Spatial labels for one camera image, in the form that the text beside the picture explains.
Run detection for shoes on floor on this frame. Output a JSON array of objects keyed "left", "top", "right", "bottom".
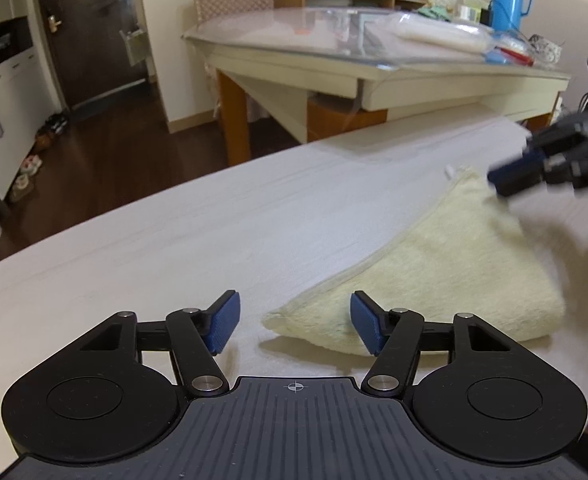
[{"left": 9, "top": 110, "right": 70, "bottom": 204}]

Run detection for cream yellow towel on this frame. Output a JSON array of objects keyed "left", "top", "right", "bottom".
[{"left": 262, "top": 169, "right": 565, "bottom": 356}]

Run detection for cream dining table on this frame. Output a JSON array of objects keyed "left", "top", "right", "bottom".
[{"left": 183, "top": 8, "right": 571, "bottom": 165}]

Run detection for dark brown door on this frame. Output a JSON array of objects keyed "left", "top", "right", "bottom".
[{"left": 38, "top": 0, "right": 148, "bottom": 107}]

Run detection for red handled screwdriver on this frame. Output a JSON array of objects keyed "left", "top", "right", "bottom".
[{"left": 496, "top": 47, "right": 535, "bottom": 66}]

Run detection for plastic bag of white cloth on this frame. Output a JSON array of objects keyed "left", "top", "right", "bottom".
[{"left": 378, "top": 12, "right": 496, "bottom": 54}]

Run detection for grey white cabinet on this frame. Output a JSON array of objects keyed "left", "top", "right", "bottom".
[{"left": 0, "top": 16, "right": 55, "bottom": 198}]

